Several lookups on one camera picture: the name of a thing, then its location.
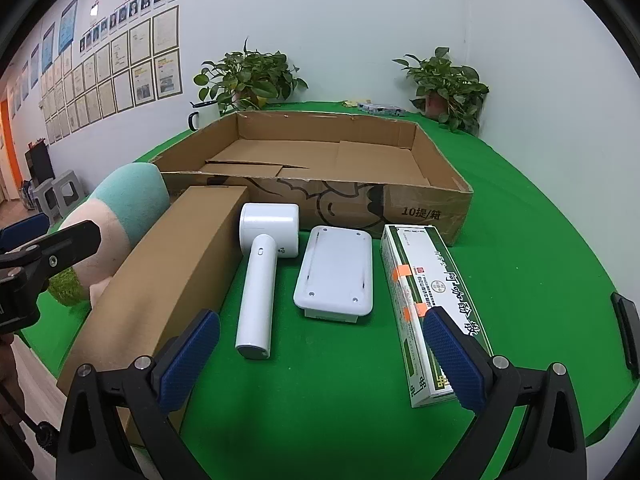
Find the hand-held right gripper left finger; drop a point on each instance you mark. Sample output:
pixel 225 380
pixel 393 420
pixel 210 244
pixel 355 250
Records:
pixel 192 355

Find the teal pink green plush toy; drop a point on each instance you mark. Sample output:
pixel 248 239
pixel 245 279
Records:
pixel 110 210

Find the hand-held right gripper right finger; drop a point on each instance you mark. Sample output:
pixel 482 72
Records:
pixel 452 360

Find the green and white medicine box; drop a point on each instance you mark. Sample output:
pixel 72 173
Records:
pixel 425 265

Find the white rectangular device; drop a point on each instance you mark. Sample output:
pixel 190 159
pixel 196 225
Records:
pixel 332 270

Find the blue chair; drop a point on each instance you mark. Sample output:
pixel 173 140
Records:
pixel 22 232

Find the row of blue wall posters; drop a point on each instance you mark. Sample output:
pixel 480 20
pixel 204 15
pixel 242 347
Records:
pixel 69 25

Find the black flat object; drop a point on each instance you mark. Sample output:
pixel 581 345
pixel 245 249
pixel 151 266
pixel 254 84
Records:
pixel 625 330

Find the grey plastic stool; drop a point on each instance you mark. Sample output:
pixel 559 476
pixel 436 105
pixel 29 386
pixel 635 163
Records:
pixel 67 192
pixel 40 195

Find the black cabinet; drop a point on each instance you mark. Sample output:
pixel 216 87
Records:
pixel 39 165

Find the wall of framed certificates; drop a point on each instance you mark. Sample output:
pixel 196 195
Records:
pixel 140 60

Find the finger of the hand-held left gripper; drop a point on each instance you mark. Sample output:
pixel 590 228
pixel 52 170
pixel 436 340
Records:
pixel 65 245

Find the bushy potted green plant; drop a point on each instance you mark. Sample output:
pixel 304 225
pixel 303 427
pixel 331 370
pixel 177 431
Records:
pixel 250 72

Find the white hair dryer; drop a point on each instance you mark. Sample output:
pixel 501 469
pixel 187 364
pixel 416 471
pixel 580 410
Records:
pixel 257 305

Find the large cardboard box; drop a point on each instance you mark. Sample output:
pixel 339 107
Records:
pixel 310 152

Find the potted green plant pink pot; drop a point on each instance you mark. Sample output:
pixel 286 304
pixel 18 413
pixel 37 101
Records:
pixel 445 85

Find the patterned flat packet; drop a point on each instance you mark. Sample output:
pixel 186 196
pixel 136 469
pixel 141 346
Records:
pixel 382 109

